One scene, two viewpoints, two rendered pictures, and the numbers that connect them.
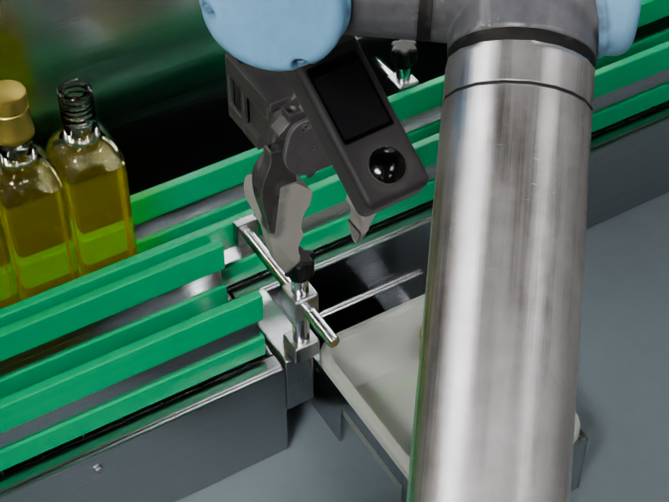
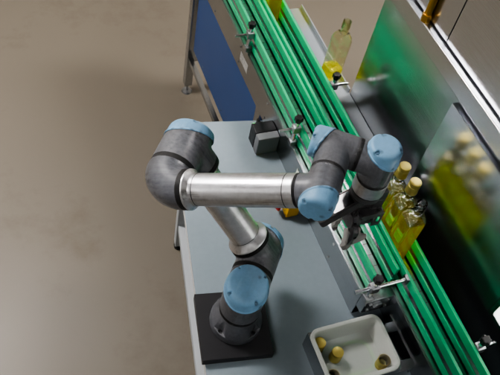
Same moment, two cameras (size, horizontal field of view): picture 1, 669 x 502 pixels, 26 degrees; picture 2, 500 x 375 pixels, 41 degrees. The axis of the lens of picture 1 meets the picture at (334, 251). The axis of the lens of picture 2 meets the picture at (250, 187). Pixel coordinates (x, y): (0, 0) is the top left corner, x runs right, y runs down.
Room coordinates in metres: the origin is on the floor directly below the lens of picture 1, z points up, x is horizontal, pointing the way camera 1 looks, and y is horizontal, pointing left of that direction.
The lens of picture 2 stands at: (0.49, -0.97, 2.55)
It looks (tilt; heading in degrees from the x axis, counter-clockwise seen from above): 52 degrees down; 91
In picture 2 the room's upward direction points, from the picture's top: 14 degrees clockwise
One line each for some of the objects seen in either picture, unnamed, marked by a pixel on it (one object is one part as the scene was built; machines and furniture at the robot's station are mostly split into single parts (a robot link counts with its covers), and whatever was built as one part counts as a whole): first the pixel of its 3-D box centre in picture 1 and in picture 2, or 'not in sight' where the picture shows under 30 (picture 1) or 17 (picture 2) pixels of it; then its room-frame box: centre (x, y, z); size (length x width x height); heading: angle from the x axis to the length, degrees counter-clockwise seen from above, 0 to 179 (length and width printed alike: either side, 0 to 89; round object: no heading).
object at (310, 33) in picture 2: not in sight; (335, 100); (0.70, 0.84, 0.84); 0.95 x 0.09 x 0.11; 121
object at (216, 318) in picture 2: not in sight; (237, 312); (0.53, -0.08, 0.83); 0.15 x 0.15 x 0.10
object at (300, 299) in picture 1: (287, 288); (380, 286); (0.90, 0.04, 0.95); 0.17 x 0.03 x 0.12; 31
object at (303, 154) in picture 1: (303, 70); (362, 203); (0.74, 0.02, 1.32); 0.09 x 0.08 x 0.12; 31
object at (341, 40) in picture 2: not in sight; (338, 50); (0.65, 0.91, 1.01); 0.06 x 0.06 x 0.26; 40
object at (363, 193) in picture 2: not in sight; (369, 182); (0.74, 0.02, 1.40); 0.08 x 0.08 x 0.05
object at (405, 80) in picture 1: (391, 86); (483, 347); (1.20, -0.06, 0.94); 0.07 x 0.04 x 0.13; 31
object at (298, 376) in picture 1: (278, 347); (376, 300); (0.91, 0.05, 0.85); 0.09 x 0.04 x 0.07; 31
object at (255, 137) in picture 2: not in sight; (263, 137); (0.48, 0.62, 0.79); 0.08 x 0.08 x 0.08; 31
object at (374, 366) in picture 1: (444, 414); (351, 354); (0.87, -0.11, 0.80); 0.22 x 0.17 x 0.09; 31
